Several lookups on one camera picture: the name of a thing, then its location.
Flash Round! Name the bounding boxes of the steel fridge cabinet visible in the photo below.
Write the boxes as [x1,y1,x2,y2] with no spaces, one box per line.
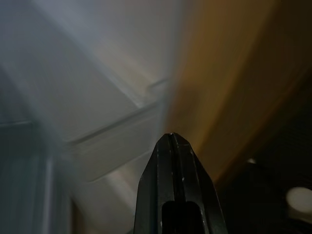
[0,0,176,234]

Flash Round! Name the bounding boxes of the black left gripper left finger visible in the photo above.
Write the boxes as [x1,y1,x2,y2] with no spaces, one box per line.
[133,133,176,234]

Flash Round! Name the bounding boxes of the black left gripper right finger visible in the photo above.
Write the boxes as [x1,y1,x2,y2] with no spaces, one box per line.
[172,133,229,234]

